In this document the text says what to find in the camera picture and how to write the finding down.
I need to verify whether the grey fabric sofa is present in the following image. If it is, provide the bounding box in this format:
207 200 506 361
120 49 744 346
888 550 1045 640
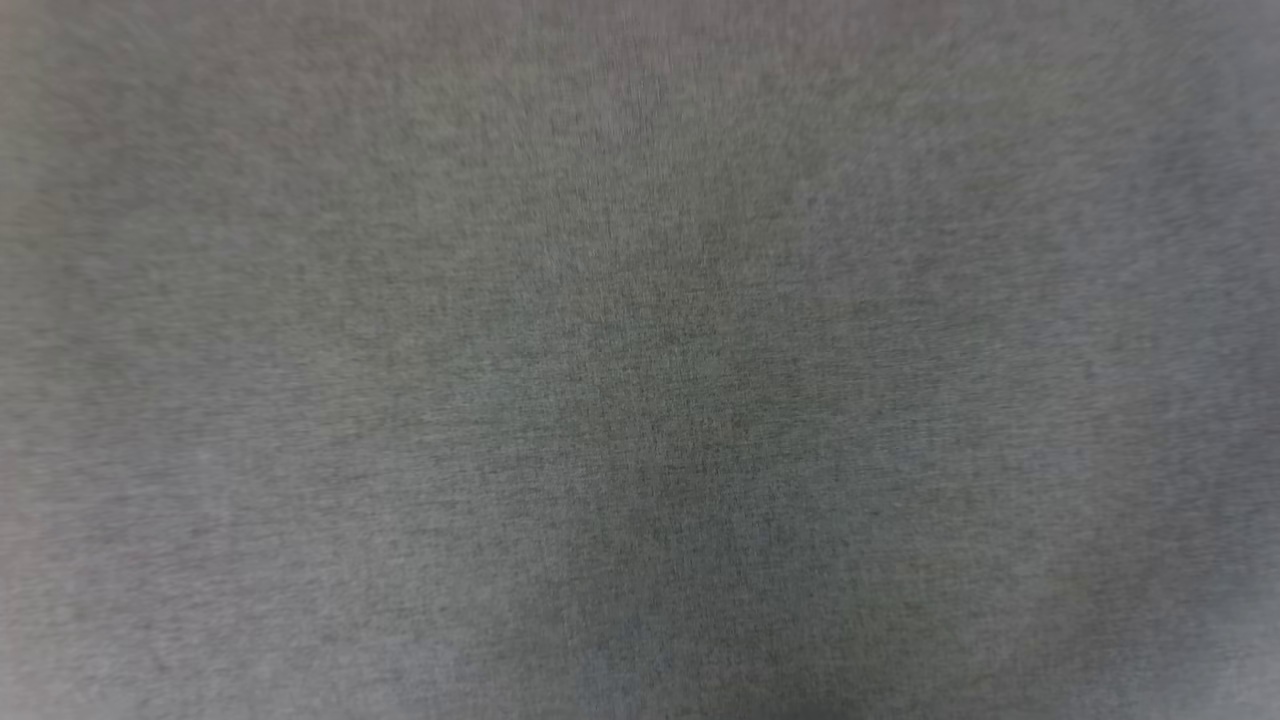
0 0 1280 720

